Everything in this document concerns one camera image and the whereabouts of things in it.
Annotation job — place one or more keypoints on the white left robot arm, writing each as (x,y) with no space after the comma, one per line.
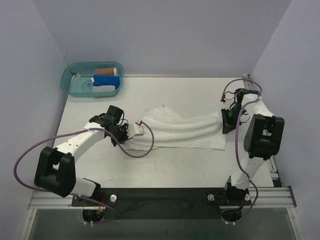
(56,168)

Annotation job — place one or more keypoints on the aluminium front rail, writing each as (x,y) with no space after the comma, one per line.
(263,197)

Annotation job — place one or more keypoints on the blue rolled towel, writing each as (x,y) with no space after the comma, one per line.
(106,80)

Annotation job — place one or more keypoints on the brown rolled towel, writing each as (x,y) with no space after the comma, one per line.
(109,71)

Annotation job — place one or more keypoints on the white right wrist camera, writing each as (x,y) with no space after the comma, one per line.
(226,103)

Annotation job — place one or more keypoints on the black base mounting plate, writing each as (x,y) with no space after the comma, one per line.
(163,204)

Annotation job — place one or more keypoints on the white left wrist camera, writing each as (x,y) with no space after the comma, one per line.
(135,130)

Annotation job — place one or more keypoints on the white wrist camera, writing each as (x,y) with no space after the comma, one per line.
(135,130)
(226,103)

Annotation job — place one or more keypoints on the teal plastic bin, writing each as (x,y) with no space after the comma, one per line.
(77,79)

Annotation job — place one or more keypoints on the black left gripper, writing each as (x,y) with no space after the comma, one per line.
(123,133)

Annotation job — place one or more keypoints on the white rolled towel in bin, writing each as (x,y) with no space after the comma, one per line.
(103,88)

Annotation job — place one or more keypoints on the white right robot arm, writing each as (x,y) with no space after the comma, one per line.
(261,141)

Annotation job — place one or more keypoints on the white terry towel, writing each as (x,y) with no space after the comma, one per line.
(171,130)

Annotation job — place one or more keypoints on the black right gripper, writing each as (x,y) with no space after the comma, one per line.
(230,120)

